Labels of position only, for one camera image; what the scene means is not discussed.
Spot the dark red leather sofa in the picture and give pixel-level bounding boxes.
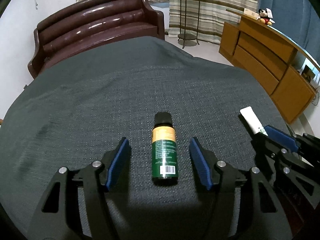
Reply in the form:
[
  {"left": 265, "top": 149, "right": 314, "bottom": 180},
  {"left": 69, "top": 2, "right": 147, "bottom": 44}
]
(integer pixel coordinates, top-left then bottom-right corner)
[{"left": 28, "top": 0, "right": 165, "bottom": 78}]

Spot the black metal plant stand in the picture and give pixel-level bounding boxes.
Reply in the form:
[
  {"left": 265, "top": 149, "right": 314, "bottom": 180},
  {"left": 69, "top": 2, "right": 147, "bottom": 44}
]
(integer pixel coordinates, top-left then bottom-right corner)
[{"left": 177, "top": 0, "right": 202, "bottom": 49}]

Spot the green bottle black cap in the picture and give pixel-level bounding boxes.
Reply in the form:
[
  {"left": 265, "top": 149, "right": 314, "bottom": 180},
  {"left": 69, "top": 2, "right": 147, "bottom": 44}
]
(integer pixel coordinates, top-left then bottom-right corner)
[{"left": 151, "top": 112, "right": 178, "bottom": 186}]

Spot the wooden sideboard cabinet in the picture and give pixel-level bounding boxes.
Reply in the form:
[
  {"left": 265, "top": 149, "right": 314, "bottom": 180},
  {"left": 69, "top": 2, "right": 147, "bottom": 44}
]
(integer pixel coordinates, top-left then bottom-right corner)
[{"left": 219, "top": 13, "right": 319, "bottom": 124}]

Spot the dark grey tablecloth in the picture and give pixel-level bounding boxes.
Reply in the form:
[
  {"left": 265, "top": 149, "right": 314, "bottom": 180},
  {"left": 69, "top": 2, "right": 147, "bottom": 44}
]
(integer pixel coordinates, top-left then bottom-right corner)
[{"left": 1, "top": 37, "right": 287, "bottom": 239}]

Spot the mickey mouse plush toy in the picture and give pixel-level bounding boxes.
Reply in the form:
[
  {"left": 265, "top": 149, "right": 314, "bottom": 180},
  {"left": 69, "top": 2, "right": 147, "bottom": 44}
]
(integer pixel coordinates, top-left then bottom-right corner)
[{"left": 257, "top": 8, "right": 275, "bottom": 26}]

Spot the white box on cabinet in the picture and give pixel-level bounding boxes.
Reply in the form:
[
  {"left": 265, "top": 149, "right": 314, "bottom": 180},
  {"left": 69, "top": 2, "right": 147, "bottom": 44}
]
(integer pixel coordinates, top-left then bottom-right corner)
[{"left": 244, "top": 8, "right": 260, "bottom": 20}]

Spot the white green tube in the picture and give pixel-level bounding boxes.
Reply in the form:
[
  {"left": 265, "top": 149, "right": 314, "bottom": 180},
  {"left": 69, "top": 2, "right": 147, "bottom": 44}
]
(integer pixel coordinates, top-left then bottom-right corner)
[{"left": 240, "top": 106, "right": 268, "bottom": 136}]

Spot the blue curtain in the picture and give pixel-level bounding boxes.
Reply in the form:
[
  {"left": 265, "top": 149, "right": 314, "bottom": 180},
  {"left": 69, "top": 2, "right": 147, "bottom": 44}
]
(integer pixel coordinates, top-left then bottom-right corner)
[{"left": 258, "top": 0, "right": 319, "bottom": 62}]

